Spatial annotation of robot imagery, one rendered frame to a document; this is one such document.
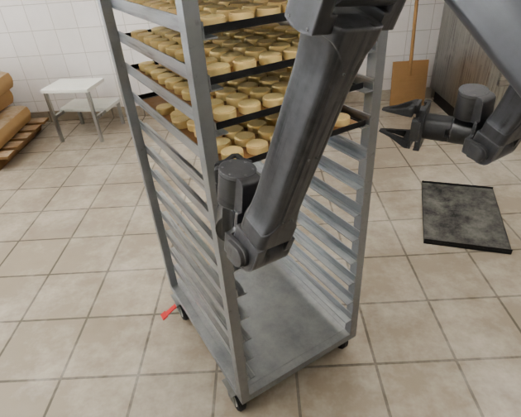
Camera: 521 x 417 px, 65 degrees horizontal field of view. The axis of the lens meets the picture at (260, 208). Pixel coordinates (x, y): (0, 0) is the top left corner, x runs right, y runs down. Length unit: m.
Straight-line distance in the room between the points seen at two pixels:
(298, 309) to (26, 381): 1.08
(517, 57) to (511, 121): 0.59
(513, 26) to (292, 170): 0.26
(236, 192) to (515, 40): 0.40
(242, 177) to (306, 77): 0.21
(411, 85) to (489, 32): 3.55
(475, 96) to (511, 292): 1.33
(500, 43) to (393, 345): 1.53
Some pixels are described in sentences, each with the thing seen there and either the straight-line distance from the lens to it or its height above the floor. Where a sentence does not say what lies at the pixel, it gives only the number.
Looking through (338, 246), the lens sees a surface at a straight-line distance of 1.36.
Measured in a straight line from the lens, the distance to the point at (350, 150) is 1.16.
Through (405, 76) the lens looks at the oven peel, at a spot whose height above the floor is 0.29.
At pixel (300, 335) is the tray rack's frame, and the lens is 1.56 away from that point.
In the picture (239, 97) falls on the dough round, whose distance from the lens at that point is 0.96.
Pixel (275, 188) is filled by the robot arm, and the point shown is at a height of 1.10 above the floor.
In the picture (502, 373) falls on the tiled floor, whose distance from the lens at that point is 1.81.
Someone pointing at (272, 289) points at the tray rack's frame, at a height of 0.15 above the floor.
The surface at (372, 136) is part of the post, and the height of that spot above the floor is 0.91.
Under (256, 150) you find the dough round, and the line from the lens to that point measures 0.92.
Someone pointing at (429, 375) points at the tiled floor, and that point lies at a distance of 1.72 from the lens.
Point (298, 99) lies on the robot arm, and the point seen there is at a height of 1.22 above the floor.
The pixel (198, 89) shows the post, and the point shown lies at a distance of 0.78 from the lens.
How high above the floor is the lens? 1.36
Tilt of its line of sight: 34 degrees down
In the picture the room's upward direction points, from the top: 4 degrees counter-clockwise
